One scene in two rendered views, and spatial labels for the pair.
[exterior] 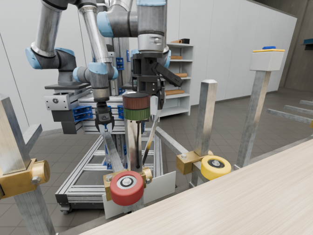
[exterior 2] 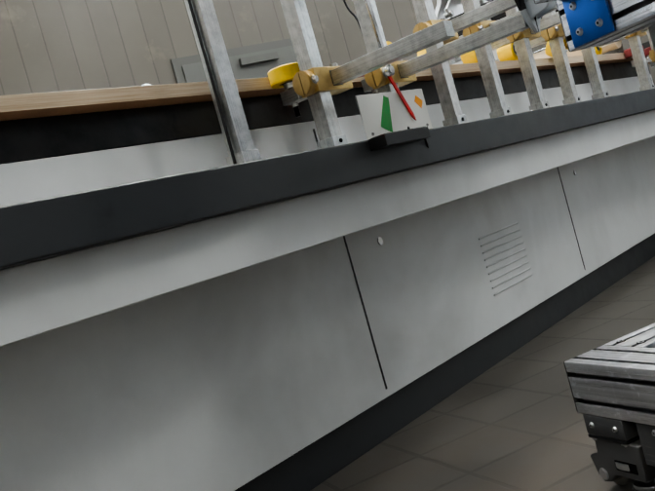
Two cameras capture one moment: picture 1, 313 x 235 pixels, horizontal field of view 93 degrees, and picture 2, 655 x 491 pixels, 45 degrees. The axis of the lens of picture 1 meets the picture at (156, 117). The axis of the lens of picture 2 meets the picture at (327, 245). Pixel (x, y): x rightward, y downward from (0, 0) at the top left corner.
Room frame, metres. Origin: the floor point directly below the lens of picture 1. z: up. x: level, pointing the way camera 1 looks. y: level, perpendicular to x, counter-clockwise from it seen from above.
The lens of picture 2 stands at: (1.95, -0.88, 0.57)
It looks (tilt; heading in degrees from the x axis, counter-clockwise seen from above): 2 degrees down; 156
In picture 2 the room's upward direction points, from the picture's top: 16 degrees counter-clockwise
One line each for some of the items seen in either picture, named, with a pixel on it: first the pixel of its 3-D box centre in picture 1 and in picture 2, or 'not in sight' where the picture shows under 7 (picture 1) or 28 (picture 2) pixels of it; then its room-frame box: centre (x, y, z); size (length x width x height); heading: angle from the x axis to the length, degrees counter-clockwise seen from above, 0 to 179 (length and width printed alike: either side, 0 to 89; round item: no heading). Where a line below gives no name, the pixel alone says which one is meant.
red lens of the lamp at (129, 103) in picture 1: (136, 100); not in sight; (0.32, 0.04, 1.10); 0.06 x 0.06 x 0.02
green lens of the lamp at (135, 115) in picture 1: (137, 111); not in sight; (0.32, 0.04, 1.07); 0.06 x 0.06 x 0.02
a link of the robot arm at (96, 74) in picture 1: (98, 75); not in sight; (0.69, 0.26, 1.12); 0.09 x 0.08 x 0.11; 57
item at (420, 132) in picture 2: not in sight; (406, 140); (0.45, 0.02, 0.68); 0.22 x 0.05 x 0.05; 115
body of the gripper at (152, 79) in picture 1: (148, 74); not in sight; (0.47, 0.02, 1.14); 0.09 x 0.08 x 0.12; 114
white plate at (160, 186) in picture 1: (143, 193); (396, 113); (0.40, 0.05, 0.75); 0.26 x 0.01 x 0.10; 115
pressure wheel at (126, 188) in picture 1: (128, 197); not in sight; (0.29, 0.07, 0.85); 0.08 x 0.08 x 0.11
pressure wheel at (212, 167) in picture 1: (213, 177); (290, 91); (0.36, -0.17, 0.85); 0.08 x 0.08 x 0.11
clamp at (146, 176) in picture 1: (128, 181); (389, 75); (0.35, 0.08, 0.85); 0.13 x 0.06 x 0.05; 115
